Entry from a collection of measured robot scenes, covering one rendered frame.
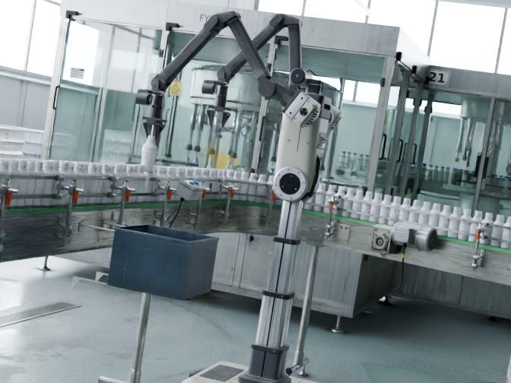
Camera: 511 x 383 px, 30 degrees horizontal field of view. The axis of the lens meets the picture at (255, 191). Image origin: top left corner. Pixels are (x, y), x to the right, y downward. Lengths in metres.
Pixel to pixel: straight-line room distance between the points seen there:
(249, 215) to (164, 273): 1.96
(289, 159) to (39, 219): 1.28
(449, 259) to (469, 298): 3.90
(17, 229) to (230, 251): 4.28
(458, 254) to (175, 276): 2.04
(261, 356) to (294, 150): 0.94
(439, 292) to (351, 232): 3.73
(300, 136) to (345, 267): 3.14
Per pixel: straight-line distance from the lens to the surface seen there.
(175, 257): 3.53
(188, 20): 7.69
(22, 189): 3.38
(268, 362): 4.37
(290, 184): 4.24
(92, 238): 3.86
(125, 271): 3.61
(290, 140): 4.23
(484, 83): 9.03
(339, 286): 7.28
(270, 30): 4.64
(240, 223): 5.42
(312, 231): 5.53
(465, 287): 9.05
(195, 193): 4.42
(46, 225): 3.51
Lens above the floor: 1.35
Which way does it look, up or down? 3 degrees down
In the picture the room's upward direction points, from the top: 9 degrees clockwise
